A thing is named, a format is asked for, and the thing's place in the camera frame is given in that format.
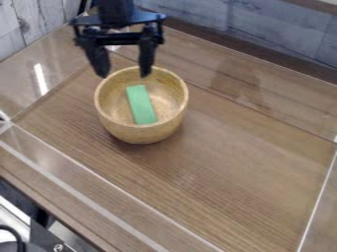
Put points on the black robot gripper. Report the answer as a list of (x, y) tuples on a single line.
[(115, 15)]

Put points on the round wooden bowl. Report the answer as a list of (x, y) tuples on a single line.
[(168, 94)]

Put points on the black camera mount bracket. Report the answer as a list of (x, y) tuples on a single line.
[(45, 240)]

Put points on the green rectangular block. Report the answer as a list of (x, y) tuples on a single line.
[(140, 105)]

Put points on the clear acrylic corner bracket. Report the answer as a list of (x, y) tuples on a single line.
[(113, 44)]

